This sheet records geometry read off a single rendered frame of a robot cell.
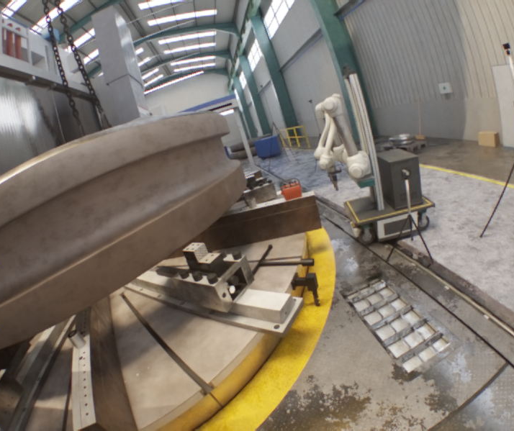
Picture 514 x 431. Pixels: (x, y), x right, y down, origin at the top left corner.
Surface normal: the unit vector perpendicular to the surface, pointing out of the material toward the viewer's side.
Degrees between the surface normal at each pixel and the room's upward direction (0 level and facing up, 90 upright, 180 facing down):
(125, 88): 90
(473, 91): 90
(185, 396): 0
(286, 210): 90
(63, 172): 90
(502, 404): 0
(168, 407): 0
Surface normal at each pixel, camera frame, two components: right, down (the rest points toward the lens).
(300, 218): -0.15, 0.37
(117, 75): 0.16, 0.28
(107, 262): 0.68, 0.04
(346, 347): -0.29, -0.90
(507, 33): -0.94, 0.32
